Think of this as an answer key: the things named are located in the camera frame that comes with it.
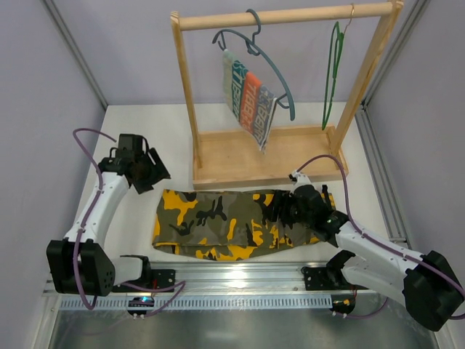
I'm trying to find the camouflage yellow green trousers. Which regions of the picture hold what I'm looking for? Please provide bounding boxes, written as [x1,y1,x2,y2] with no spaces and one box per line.
[152,189,320,261]

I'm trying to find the green wire hanger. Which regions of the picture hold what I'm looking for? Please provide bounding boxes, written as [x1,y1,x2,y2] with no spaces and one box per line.
[321,4,355,130]

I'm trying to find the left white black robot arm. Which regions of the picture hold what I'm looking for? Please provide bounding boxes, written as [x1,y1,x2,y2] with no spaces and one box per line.
[46,134,170,297]

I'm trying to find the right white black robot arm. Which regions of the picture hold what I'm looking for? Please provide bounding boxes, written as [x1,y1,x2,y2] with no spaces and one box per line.
[271,185,464,332]

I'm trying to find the patterned folded garment on hanger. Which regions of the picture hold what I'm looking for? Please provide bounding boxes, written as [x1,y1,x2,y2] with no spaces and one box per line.
[222,49,277,153]

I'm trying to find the blue plastic hanger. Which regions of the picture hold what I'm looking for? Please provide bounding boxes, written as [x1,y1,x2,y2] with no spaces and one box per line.
[212,9,296,121]

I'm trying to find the wooden clothes rack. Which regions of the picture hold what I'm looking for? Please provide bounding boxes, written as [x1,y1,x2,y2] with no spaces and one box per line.
[170,1,403,190]

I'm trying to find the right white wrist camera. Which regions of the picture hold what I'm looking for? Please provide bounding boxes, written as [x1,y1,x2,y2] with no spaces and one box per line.
[289,170,312,190]

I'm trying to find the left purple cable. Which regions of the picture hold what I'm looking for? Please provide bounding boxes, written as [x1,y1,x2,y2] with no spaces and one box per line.
[73,127,187,321]

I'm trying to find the purple cable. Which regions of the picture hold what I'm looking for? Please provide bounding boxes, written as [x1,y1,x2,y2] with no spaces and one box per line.
[73,127,187,321]
[296,154,465,321]

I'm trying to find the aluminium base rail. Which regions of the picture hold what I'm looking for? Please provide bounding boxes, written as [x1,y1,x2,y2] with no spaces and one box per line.
[130,261,351,294]

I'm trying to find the slotted grey cable duct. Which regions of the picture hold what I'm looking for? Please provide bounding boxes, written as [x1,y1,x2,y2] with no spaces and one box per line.
[57,294,333,311]

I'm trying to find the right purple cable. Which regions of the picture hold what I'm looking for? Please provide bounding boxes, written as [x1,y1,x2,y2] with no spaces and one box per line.
[296,154,465,321]

